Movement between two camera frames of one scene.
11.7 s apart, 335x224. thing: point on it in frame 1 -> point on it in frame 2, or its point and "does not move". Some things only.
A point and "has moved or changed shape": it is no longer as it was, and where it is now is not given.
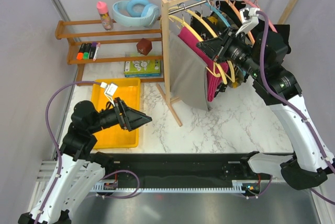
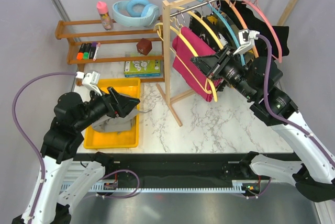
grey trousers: [187, 74] has moved or changed shape
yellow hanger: [223, 71] -> [157, 26]
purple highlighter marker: [92, 50] does not move
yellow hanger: [177, 8] -> [211, 87]
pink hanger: [256, 4] does not move
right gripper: [217, 47] -> [212, 66]
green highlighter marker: [86, 52] does not move
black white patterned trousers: [201, 28] does not move
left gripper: [130, 118] -> [120, 105]
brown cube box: [144, 46] does not move
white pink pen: [97, 46] does not move
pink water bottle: [107, 21] does not move
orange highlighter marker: [80, 54] does not move
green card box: [144, 68] does not move
